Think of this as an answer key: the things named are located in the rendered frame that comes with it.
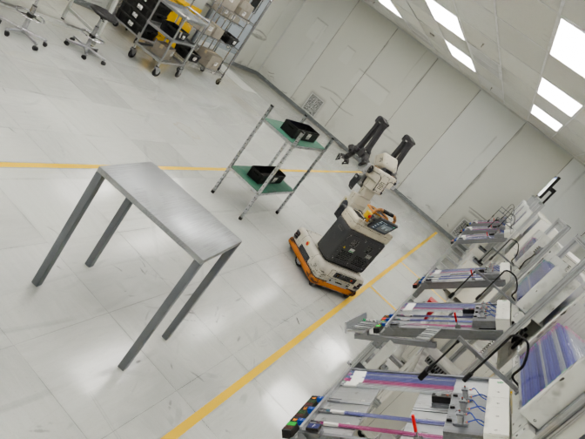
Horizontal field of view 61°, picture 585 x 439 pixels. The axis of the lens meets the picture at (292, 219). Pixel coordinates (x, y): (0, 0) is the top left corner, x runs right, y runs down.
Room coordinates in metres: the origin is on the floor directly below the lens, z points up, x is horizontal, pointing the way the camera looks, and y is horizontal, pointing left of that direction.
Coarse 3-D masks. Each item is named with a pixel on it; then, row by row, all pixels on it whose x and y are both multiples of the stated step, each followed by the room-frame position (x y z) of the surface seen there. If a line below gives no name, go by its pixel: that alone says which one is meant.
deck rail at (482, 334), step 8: (392, 328) 3.00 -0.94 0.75; (400, 328) 2.99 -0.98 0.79; (408, 328) 2.98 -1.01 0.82; (416, 328) 2.98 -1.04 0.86; (424, 328) 2.97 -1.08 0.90; (448, 328) 2.95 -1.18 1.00; (456, 328) 2.94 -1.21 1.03; (464, 328) 2.94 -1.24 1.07; (400, 336) 2.99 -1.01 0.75; (408, 336) 2.98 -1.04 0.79; (416, 336) 2.97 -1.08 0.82; (440, 336) 2.94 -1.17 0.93; (448, 336) 2.93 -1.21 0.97; (456, 336) 2.92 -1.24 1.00; (464, 336) 2.91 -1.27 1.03; (472, 336) 2.91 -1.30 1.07; (480, 336) 2.90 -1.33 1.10; (488, 336) 2.89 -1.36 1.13; (496, 336) 2.88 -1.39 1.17
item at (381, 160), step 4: (376, 156) 5.03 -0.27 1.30; (380, 156) 4.98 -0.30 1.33; (384, 156) 4.95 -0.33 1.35; (388, 156) 4.98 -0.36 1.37; (376, 160) 4.99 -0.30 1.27; (380, 160) 4.95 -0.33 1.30; (384, 160) 4.93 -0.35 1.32; (388, 160) 4.96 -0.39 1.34; (392, 160) 5.01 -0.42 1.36; (396, 160) 5.06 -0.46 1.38; (376, 164) 4.96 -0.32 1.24; (380, 164) 4.93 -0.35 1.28; (384, 164) 4.91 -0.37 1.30; (388, 164) 4.95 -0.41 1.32; (392, 164) 4.99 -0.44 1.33; (396, 164) 5.05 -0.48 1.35; (380, 168) 4.97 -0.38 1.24; (388, 168) 4.96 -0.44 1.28; (392, 168) 4.98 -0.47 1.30; (396, 168) 5.03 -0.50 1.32
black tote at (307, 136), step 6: (288, 120) 4.90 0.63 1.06; (282, 126) 4.91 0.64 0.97; (288, 126) 4.89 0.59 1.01; (294, 126) 4.88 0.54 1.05; (300, 126) 5.30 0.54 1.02; (306, 126) 5.43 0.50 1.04; (288, 132) 4.88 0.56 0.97; (294, 132) 4.87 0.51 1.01; (306, 132) 5.08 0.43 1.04; (312, 132) 5.20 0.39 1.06; (318, 132) 5.42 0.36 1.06; (306, 138) 5.18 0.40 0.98; (312, 138) 5.30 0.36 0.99
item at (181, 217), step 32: (96, 192) 2.21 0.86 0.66; (128, 192) 2.16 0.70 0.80; (160, 192) 2.37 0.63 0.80; (160, 224) 2.12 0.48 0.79; (192, 224) 2.31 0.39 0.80; (96, 256) 2.59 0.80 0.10; (192, 256) 2.09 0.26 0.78; (224, 256) 2.49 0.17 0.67; (160, 320) 2.09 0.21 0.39; (128, 352) 2.09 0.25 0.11
